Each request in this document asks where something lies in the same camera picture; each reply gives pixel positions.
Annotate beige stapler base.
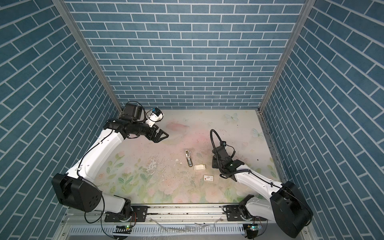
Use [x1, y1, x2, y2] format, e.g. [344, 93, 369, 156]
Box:
[185, 150, 193, 167]

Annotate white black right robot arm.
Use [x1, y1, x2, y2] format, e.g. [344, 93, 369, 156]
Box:
[213, 146, 314, 238]

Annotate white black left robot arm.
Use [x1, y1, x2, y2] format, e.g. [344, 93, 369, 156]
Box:
[52, 101, 169, 221]

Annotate white staple box sleeve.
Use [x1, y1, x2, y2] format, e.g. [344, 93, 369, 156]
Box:
[203, 175, 214, 182]

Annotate open staple box tray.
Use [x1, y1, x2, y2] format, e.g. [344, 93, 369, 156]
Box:
[194, 164, 206, 171]

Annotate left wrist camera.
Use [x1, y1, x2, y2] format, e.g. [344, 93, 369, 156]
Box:
[146, 108, 164, 128]

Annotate black corrugated cable conduit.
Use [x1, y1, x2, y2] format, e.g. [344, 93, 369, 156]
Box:
[209, 128, 224, 151]

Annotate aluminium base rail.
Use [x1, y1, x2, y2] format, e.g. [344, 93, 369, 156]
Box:
[53, 203, 316, 240]

